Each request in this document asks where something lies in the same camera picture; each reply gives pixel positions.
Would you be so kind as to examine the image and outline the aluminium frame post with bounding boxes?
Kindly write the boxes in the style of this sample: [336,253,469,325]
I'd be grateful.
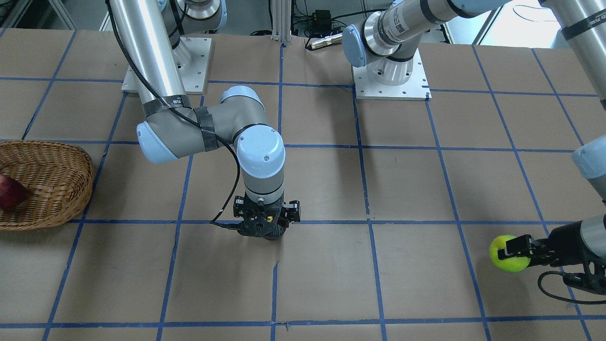
[270,0,292,45]

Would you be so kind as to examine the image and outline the red yellow apple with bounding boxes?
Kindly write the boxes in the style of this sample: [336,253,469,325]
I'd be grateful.
[0,174,28,209]

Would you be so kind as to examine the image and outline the wicker basket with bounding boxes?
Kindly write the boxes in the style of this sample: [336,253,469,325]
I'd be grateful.
[0,140,97,231]

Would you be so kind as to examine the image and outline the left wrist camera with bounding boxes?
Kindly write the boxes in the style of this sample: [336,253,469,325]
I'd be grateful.
[562,260,606,295]

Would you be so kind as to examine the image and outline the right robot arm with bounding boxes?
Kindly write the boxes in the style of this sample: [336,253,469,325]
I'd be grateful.
[106,0,301,241]

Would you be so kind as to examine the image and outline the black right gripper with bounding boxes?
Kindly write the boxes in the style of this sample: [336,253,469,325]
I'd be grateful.
[233,195,301,241]

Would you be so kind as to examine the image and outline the green apple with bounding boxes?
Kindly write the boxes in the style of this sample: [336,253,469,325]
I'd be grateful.
[490,235,532,273]

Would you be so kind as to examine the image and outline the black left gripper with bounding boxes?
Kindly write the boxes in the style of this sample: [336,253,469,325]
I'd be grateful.
[497,220,606,270]

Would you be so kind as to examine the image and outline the black box behind table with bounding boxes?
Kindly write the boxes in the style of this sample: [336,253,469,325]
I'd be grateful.
[308,9,333,37]

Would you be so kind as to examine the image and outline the silver cylinder on floor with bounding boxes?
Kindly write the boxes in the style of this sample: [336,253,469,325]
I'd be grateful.
[305,33,343,51]

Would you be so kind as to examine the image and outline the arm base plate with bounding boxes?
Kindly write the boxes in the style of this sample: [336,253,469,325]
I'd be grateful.
[131,37,212,96]
[351,50,432,101]

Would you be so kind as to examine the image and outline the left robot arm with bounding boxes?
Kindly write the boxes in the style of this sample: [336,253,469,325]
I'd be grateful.
[342,0,606,277]

